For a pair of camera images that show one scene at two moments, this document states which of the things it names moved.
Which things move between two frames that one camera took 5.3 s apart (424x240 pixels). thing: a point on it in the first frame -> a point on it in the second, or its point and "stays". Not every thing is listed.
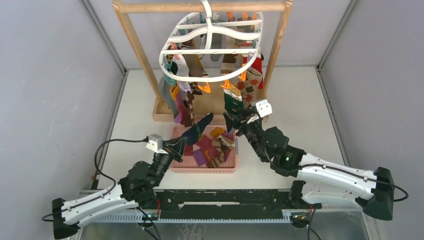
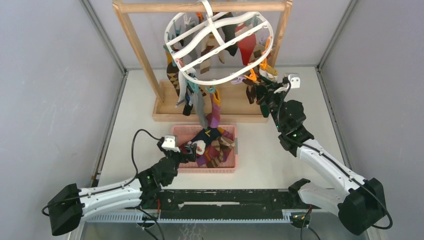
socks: [203, 150] stays
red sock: [256, 67] -> [246, 45]
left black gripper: [175, 148] -> [190, 155]
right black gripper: [248, 119] -> [266, 92]
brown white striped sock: [223, 144] stays
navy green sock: [194, 134] -> [205, 138]
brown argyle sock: [194, 65] -> [173, 74]
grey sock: [164, 88] -> [200, 102]
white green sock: [232, 102] -> [267, 80]
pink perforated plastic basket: [188, 165] stays
